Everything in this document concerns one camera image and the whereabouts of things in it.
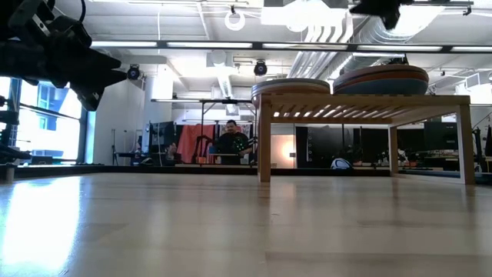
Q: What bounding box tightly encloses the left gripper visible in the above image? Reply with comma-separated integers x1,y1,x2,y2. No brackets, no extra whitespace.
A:
42,40,128,112

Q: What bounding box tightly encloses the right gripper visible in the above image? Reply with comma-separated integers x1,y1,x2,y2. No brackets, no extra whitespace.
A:
349,0,415,31

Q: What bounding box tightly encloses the dusty pink plate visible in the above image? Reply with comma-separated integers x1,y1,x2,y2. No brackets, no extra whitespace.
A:
337,63,428,75

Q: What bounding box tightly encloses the orange-red plate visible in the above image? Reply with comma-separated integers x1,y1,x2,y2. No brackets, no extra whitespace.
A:
333,69,430,82

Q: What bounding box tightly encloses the blue-grey plate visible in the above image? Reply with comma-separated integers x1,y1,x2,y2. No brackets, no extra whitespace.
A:
332,76,430,96

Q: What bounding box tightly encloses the beige grey plate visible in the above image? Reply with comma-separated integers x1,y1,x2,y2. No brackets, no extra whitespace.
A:
251,78,331,85

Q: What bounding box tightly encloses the sage green plate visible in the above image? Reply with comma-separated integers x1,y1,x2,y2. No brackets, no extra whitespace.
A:
251,82,331,90

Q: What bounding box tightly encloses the salmon tan plate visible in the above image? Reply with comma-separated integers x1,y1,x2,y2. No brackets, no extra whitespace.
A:
251,86,331,108

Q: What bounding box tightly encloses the wooden slatted shelf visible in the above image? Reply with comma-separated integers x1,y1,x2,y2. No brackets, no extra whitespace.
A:
258,93,477,185

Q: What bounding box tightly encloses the large bright window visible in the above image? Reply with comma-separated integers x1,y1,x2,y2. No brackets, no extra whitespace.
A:
0,76,91,165

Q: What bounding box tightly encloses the black equipment stand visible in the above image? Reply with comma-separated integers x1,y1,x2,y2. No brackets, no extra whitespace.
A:
0,95,34,166

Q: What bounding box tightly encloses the orange hanging cloth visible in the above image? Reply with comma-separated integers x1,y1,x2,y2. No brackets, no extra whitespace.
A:
175,123,216,165

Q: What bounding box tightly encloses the black-framed background table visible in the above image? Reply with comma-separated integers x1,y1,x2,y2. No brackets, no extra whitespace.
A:
150,98,259,167

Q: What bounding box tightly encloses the dark background monitor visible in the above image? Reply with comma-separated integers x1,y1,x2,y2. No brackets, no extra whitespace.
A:
424,121,460,152

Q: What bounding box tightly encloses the black background cabinet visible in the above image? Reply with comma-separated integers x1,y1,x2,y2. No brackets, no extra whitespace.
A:
294,125,389,170

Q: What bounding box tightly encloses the person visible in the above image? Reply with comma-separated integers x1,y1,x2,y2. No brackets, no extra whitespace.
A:
214,118,255,166

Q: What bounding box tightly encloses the silver ventilation duct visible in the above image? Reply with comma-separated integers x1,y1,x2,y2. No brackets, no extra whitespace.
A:
286,13,447,80

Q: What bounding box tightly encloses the ceiling track rail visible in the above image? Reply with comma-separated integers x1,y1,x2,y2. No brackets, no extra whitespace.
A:
413,0,474,17

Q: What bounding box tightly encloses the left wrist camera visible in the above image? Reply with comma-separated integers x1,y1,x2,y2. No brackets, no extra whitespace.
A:
7,0,94,53

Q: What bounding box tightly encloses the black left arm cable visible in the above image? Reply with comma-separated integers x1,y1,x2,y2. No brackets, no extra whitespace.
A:
76,0,88,24

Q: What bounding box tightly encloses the black aluminium table frame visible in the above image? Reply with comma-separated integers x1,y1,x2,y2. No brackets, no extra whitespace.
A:
15,164,492,179

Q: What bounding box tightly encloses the white ceiling ring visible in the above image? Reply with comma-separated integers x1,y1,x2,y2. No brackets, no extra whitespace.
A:
224,9,246,32

